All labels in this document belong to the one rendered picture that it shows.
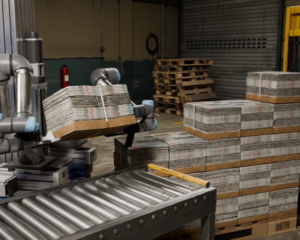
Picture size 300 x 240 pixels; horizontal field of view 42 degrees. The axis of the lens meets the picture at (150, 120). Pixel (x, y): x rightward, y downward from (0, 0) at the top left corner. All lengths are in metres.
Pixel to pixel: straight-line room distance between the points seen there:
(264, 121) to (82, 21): 7.54
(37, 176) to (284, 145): 1.88
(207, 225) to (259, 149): 1.24
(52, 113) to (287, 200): 2.08
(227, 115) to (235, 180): 0.50
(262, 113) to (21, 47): 1.76
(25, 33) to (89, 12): 7.63
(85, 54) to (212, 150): 7.52
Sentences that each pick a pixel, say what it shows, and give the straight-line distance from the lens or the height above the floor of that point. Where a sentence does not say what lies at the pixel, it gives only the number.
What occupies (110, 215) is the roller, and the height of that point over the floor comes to 0.79.
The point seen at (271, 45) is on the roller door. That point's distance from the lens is 10.01.
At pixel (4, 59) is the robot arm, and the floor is 1.41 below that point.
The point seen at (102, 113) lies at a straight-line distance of 1.98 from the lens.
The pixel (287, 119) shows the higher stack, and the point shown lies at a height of 0.94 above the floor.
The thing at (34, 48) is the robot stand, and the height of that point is 1.47.
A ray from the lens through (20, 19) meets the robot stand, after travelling 2.54.
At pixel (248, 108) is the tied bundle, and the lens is 2.92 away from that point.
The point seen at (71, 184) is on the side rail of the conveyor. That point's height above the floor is 0.80.
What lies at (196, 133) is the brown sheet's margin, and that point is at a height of 0.86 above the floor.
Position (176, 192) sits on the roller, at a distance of 1.86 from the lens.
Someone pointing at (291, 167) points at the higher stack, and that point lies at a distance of 3.29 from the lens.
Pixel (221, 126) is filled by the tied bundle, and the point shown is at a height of 0.92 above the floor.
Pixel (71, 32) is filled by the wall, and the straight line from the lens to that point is 9.83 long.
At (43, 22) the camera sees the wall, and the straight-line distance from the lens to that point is 9.49.
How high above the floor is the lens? 1.44
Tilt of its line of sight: 10 degrees down
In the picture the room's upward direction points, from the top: straight up
